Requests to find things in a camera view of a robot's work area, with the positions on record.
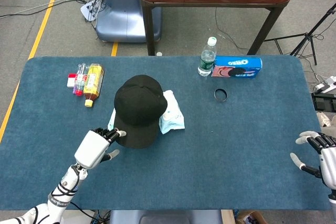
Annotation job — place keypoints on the red-capped clear small bottle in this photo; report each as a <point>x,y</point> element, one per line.
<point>80,82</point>

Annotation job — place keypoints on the blue felt table cover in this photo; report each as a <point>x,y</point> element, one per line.
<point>210,142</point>

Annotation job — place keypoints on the green wet wipes pack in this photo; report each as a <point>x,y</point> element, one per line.
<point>112,123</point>

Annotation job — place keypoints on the black rubber wristband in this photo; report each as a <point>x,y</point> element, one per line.
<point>215,95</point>

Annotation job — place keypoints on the light blue wet wipes pack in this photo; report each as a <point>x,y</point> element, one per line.
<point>174,121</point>

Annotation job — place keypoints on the white power strip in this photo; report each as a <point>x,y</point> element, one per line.
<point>325,83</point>

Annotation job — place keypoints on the blue Oreo cookie box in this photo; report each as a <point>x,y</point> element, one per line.
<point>236,73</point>

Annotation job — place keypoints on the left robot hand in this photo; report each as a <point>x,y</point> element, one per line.
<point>90,148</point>

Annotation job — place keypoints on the black tripod stand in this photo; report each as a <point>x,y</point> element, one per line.
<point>306,35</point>

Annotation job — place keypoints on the white shoe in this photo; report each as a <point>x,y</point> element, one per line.
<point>324,119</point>

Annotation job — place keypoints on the yellow-capped tea bottle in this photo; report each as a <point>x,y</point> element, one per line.
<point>93,82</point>

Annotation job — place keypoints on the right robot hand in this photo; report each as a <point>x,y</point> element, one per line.
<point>328,161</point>

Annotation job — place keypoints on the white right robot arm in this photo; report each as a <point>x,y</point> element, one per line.
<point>333,196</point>

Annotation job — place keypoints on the black foot pedal box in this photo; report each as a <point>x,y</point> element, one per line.
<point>324,102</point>

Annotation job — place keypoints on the small red white box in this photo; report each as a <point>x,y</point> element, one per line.
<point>71,81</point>

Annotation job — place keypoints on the blue grey robot torso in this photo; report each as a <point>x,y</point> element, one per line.
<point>162,217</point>

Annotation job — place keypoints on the blue grey machine base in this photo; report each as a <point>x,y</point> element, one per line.
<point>123,11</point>

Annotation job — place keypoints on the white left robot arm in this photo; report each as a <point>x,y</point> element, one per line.
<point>63,190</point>

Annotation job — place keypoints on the small open cardboard box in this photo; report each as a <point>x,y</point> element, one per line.
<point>250,218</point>

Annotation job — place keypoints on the clear water bottle green label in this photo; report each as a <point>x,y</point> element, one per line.
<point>206,64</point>

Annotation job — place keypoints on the black baseball cap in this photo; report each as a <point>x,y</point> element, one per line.
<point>139,108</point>

